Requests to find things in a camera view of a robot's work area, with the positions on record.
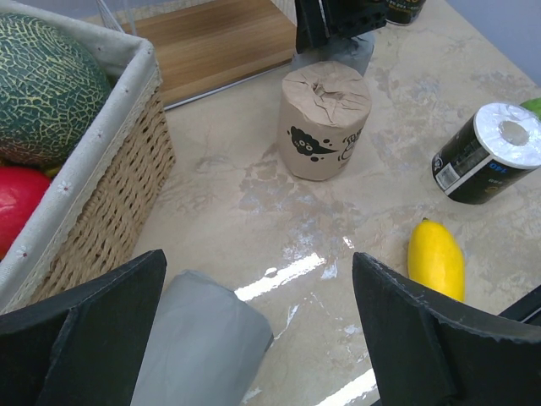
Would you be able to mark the green netted melon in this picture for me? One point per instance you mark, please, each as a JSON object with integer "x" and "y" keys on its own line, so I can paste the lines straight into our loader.
{"x": 52, "y": 89}

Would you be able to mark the wicker basket with cloth liner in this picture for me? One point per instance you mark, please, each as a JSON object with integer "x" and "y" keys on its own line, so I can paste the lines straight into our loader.
{"x": 90, "y": 218}

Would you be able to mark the yellow mango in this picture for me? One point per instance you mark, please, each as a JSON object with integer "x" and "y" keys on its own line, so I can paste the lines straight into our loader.
{"x": 435, "y": 260}

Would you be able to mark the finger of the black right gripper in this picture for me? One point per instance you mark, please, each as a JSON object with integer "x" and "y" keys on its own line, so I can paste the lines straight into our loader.
{"x": 311, "y": 31}
{"x": 349, "y": 18}

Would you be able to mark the brown roll centre table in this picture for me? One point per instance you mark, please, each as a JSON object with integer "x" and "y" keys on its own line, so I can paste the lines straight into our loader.
{"x": 323, "y": 109}

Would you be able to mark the grey roll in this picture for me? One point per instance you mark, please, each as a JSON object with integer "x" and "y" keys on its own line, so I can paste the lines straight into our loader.
{"x": 354, "y": 52}
{"x": 205, "y": 346}

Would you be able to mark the white wire wooden shelf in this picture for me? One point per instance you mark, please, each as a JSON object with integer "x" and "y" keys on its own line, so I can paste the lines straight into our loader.
{"x": 203, "y": 47}

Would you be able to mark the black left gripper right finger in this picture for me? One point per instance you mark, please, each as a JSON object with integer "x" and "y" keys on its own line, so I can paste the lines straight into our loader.
{"x": 428, "y": 349}

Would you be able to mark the red apple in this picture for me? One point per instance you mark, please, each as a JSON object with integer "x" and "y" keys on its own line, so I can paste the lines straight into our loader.
{"x": 22, "y": 189}

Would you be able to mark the green lime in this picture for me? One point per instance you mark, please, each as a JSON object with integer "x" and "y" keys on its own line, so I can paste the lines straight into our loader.
{"x": 533, "y": 105}

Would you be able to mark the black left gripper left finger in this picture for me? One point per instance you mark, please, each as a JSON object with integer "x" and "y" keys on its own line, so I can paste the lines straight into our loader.
{"x": 85, "y": 345}

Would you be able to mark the black white roll centre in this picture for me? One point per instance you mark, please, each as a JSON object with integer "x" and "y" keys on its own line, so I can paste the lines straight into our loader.
{"x": 496, "y": 147}

